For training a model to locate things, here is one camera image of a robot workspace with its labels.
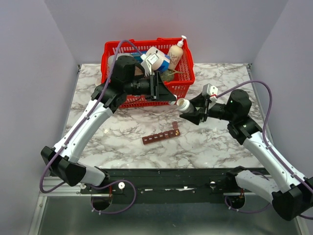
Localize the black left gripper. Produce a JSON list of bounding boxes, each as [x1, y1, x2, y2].
[[125, 71, 177, 102]]

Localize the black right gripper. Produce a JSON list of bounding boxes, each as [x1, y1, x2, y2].
[[179, 91, 236, 126]]

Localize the white pill bottle blue label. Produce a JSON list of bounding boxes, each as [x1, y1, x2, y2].
[[176, 98, 195, 114]]

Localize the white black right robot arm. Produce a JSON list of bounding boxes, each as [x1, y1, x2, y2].
[[177, 89, 313, 221]]

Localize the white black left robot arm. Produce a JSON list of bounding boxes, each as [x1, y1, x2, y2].
[[41, 55, 177, 193]]

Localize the green netted melon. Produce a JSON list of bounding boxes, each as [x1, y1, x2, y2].
[[160, 70, 175, 82]]

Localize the red plastic shopping basket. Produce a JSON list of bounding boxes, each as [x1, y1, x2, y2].
[[101, 38, 195, 109]]

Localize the cream lotion pump bottle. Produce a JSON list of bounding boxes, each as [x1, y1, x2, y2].
[[168, 35, 187, 70]]

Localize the white toilet paper roll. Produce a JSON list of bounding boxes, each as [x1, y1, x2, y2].
[[146, 47, 170, 73]]

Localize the grey cartoon snack bag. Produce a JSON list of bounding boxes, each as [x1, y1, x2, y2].
[[108, 55, 118, 67]]

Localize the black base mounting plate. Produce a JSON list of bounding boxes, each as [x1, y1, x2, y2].
[[80, 166, 243, 204]]

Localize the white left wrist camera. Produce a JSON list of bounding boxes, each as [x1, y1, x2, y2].
[[140, 53, 164, 75]]

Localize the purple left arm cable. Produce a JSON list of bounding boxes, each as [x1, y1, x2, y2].
[[39, 39, 147, 194]]

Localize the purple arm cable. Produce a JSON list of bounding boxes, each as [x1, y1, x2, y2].
[[39, 39, 147, 194], [215, 80, 313, 182]]

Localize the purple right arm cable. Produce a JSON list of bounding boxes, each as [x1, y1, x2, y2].
[[215, 80, 313, 182]]

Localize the aluminium rail frame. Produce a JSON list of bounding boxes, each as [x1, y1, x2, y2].
[[39, 177, 81, 197]]

